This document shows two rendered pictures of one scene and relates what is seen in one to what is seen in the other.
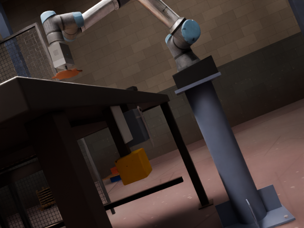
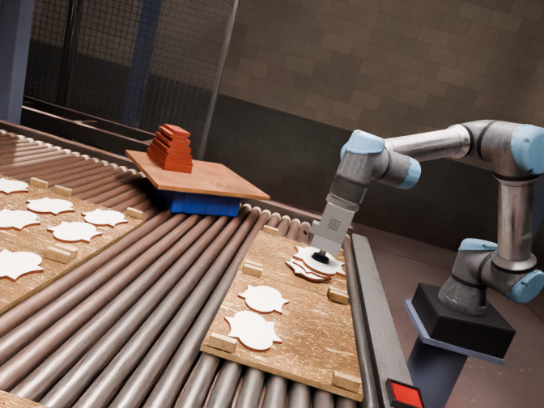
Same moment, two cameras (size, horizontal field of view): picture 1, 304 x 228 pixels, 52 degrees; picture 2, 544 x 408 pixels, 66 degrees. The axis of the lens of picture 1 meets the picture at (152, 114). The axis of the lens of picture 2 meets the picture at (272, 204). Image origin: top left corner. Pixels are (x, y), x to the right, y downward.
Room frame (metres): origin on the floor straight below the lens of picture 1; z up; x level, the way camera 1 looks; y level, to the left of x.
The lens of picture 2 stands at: (0.59, 0.54, 1.46)
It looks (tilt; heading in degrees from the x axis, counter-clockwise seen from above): 15 degrees down; 354
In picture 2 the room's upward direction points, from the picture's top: 16 degrees clockwise
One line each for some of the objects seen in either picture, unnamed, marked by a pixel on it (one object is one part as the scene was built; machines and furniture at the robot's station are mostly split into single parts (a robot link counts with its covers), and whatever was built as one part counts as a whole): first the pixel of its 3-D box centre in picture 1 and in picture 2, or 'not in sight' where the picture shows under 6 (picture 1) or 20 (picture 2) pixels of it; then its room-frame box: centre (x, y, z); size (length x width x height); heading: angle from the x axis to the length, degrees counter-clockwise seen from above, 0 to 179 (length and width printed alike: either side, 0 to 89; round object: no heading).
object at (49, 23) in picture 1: (51, 24); (362, 158); (1.48, 0.28, 1.38); 0.09 x 0.08 x 0.11; 111
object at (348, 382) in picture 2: not in sight; (346, 381); (1.31, 0.21, 0.95); 0.06 x 0.02 x 0.03; 81
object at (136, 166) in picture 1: (124, 142); not in sight; (0.96, 0.11, 0.74); 0.09 x 0.08 x 0.24; 170
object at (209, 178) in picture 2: not in sight; (195, 174); (2.42, 0.71, 1.03); 0.50 x 0.50 x 0.02; 30
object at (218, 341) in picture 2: not in sight; (222, 342); (1.35, 0.48, 0.95); 0.06 x 0.02 x 0.03; 81
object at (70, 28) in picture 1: (71, 22); (389, 167); (1.53, 0.20, 1.37); 0.11 x 0.11 x 0.08; 21
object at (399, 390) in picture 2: not in sight; (405, 397); (1.33, 0.06, 0.92); 0.06 x 0.06 x 0.01; 80
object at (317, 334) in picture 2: not in sight; (288, 323); (1.52, 0.31, 0.93); 0.41 x 0.35 x 0.02; 171
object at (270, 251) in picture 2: not in sight; (297, 263); (1.93, 0.25, 0.93); 0.41 x 0.35 x 0.02; 170
